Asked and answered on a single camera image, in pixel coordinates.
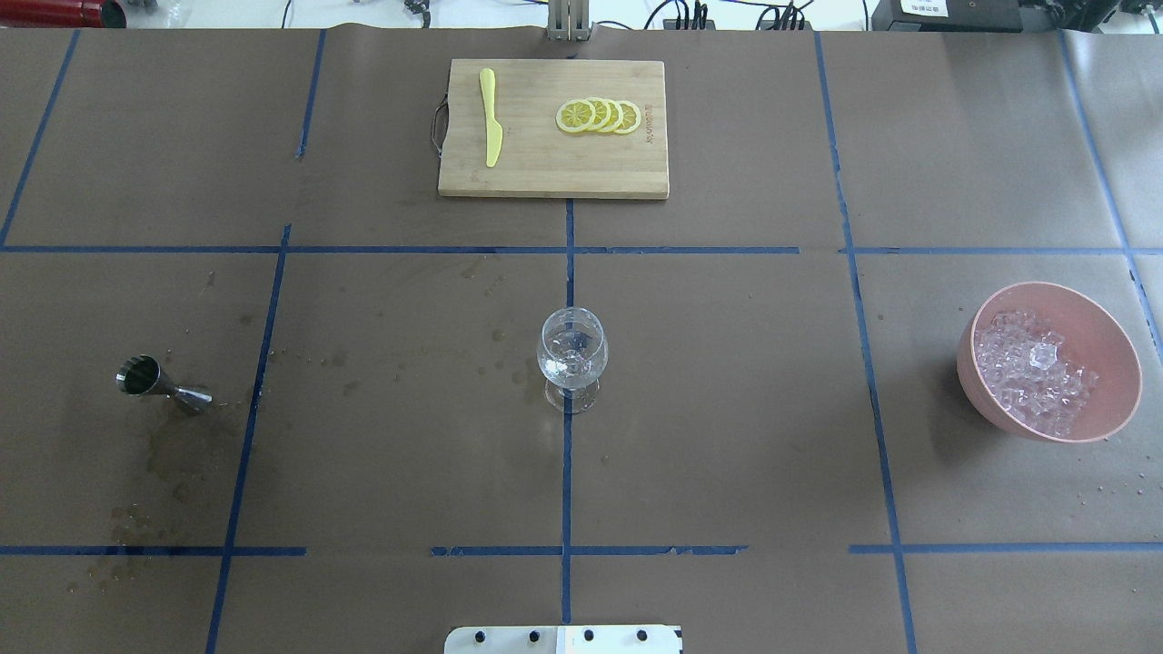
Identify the steel double jigger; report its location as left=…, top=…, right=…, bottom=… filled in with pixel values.
left=114, top=355, right=214, bottom=415

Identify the clear wine glass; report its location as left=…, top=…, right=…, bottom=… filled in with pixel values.
left=537, top=306, right=611, bottom=415

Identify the pile of clear ice cubes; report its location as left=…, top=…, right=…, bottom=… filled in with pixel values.
left=973, top=310, right=1099, bottom=439

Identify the bamboo cutting board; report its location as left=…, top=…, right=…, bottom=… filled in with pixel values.
left=438, top=58, right=671, bottom=200

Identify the lemon slice front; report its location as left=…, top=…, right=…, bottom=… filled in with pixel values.
left=555, top=99, right=598, bottom=134

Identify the lemon slice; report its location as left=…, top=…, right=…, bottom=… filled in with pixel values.
left=582, top=98, right=606, bottom=133
left=613, top=100, right=642, bottom=135
left=555, top=99, right=598, bottom=134
left=599, top=98, right=625, bottom=134

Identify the lemon slice back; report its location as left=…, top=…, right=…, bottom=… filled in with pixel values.
left=613, top=100, right=642, bottom=135

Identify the yellow plastic knife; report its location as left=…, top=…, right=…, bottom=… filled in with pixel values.
left=479, top=67, right=505, bottom=168

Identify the pink bowl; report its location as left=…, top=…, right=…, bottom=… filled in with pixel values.
left=955, top=280, right=1146, bottom=445

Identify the red cylinder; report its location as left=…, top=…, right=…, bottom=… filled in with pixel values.
left=1, top=0, right=127, bottom=29

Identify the aluminium frame post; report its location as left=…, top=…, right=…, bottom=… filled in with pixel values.
left=547, top=0, right=592, bottom=42

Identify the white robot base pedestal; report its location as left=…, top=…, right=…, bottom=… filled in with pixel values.
left=443, top=624, right=684, bottom=653

